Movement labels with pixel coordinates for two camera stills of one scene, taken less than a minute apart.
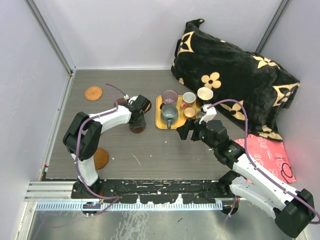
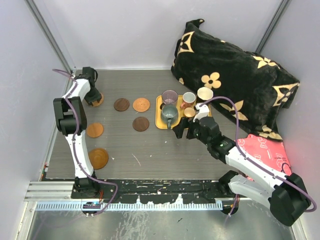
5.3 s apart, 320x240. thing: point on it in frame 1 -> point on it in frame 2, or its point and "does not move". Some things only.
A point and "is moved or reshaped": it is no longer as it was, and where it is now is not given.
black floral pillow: x=202 y=59 does not move
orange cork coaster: x=93 y=93 is moved or reshaped
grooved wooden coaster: x=100 y=158 does not move
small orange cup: x=189 y=112 does not move
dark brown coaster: x=137 y=130 is moved or reshaped
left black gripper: x=142 y=123 -> x=97 y=97
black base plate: x=155 y=191 does not move
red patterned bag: x=272 y=156 does not move
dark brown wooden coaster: x=121 y=101 does not move
